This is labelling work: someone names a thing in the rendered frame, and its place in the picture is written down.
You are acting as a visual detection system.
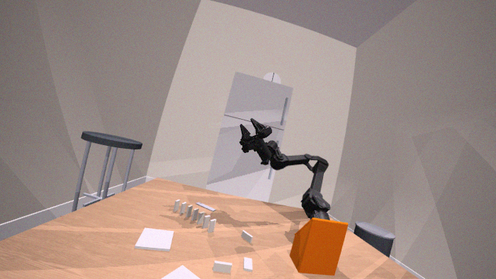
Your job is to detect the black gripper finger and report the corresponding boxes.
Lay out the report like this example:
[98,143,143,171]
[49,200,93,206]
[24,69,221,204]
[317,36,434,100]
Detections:
[240,124,251,141]
[250,118,267,134]

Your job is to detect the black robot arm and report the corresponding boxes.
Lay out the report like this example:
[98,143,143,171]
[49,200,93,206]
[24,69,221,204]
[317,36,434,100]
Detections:
[242,140,331,220]

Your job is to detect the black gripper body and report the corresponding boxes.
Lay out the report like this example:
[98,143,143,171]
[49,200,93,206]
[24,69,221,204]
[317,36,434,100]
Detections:
[239,127,272,153]

